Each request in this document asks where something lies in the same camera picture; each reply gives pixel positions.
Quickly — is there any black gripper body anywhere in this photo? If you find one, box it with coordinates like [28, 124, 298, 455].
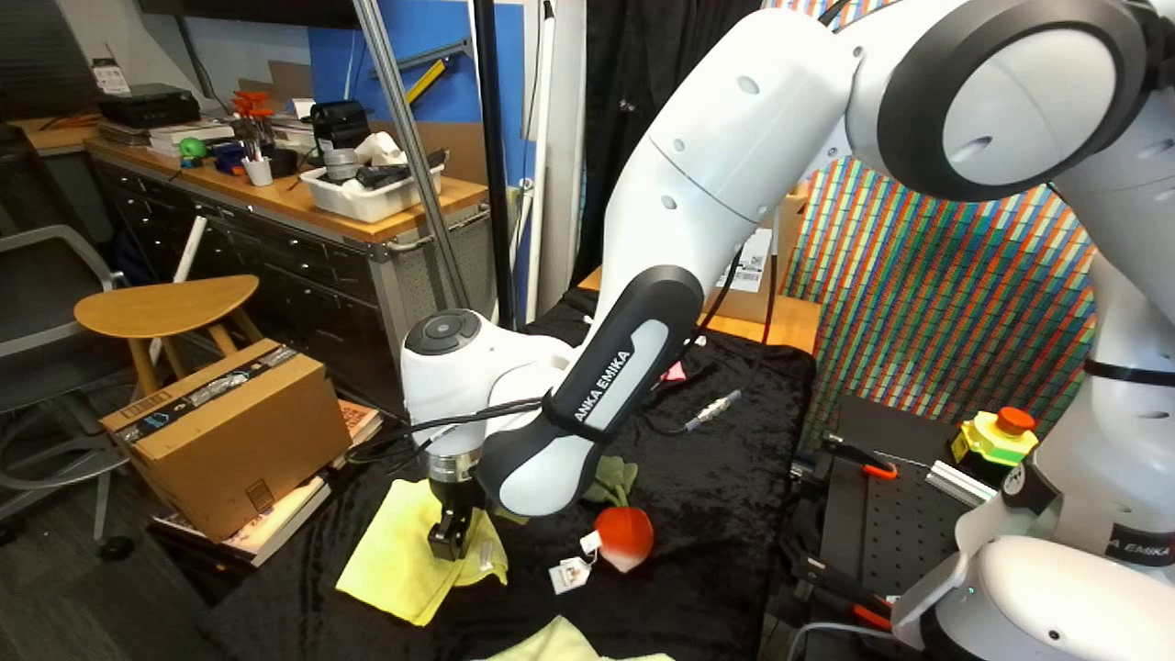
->
[428, 476, 485, 528]

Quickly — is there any bright yellow cloth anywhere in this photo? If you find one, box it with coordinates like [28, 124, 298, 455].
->
[331, 472, 514, 632]

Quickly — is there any red plush radish toy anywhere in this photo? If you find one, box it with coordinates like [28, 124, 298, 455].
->
[543, 451, 662, 597]

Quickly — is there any pale yellow cloth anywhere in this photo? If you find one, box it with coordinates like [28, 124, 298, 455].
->
[481, 613, 610, 661]

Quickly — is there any cardboard box with black tape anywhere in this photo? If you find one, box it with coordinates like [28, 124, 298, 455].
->
[97, 336, 356, 544]

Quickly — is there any black velvet tablecloth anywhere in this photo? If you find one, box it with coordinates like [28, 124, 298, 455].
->
[198, 285, 822, 661]

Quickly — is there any wooden top workbench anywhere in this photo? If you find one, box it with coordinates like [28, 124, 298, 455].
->
[9, 110, 498, 427]

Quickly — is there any white plastic tray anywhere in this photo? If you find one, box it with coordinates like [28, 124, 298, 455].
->
[298, 161, 450, 228]

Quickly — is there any black vertical pole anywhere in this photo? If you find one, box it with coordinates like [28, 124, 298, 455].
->
[470, 0, 519, 332]

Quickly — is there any wooden stool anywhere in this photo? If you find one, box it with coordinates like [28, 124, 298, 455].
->
[69, 270, 266, 396]

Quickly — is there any silver metal pole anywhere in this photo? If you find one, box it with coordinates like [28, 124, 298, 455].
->
[347, 0, 487, 325]

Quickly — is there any white cup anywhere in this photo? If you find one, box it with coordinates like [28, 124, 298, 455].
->
[239, 146, 276, 190]

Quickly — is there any black microscope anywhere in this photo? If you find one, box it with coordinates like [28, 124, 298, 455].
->
[308, 99, 375, 185]

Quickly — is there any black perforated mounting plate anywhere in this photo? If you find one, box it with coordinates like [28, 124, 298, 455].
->
[815, 391, 969, 602]

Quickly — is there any yellow tool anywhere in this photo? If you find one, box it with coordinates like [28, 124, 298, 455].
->
[399, 52, 450, 107]

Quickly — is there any open cardboard box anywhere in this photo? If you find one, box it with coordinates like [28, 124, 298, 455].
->
[729, 178, 815, 325]

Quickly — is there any red flower ornament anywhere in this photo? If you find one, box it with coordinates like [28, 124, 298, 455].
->
[232, 83, 276, 124]

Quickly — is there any black curtain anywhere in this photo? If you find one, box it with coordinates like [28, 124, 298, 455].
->
[571, 0, 785, 288]

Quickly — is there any gray office chair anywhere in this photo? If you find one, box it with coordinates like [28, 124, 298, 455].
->
[0, 220, 138, 555]

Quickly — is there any black case on bench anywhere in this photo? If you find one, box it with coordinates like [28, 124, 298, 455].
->
[97, 83, 204, 129]

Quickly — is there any silver metal bar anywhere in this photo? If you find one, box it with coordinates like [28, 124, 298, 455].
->
[922, 455, 1002, 507]

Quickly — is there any colourful patterned panel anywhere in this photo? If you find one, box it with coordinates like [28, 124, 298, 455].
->
[757, 0, 1106, 457]

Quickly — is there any yellow emergency stop button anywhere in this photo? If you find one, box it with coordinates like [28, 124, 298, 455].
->
[951, 405, 1041, 468]

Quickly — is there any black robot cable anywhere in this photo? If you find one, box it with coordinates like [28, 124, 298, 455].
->
[399, 234, 785, 438]

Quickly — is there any gray cable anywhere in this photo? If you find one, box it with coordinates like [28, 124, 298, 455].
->
[783, 616, 884, 661]

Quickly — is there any orange handled tool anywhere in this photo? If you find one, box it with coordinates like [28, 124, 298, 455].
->
[793, 555, 894, 636]
[817, 432, 902, 484]

